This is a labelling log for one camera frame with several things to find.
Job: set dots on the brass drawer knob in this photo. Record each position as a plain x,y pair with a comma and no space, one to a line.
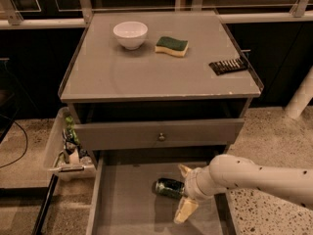
161,137

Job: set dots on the green soda can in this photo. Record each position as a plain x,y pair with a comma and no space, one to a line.
170,188

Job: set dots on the grey open middle drawer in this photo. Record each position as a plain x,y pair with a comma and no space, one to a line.
125,202

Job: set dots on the white ceramic bowl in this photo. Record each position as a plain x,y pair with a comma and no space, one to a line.
130,35

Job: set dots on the green yellow sponge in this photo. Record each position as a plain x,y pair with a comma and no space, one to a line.
172,46

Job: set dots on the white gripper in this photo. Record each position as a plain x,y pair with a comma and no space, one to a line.
192,183

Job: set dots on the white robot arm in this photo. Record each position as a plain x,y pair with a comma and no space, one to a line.
227,172

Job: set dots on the green bag in bin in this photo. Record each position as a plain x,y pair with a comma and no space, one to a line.
69,132

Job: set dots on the grey top drawer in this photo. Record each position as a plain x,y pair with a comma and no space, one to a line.
144,134

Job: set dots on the white horizontal rail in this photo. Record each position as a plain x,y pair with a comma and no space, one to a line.
224,18

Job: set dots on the grey drawer cabinet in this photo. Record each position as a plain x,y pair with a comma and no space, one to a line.
107,83

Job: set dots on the clear plastic storage bin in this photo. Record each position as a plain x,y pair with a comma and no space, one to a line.
63,158

